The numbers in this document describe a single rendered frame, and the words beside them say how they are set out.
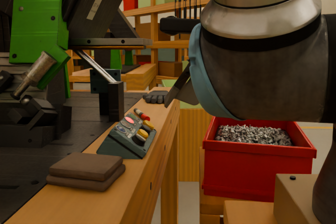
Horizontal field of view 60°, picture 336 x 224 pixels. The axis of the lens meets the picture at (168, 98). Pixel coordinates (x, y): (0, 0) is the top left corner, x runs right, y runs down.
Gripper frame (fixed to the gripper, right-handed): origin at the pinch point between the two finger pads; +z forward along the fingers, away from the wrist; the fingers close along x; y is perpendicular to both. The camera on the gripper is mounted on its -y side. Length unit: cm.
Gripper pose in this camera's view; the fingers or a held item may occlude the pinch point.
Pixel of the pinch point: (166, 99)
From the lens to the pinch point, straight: 57.1
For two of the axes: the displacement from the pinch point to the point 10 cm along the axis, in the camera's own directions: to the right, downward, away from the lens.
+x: 1.0, -1.5, 9.8
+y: 8.2, 5.7, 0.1
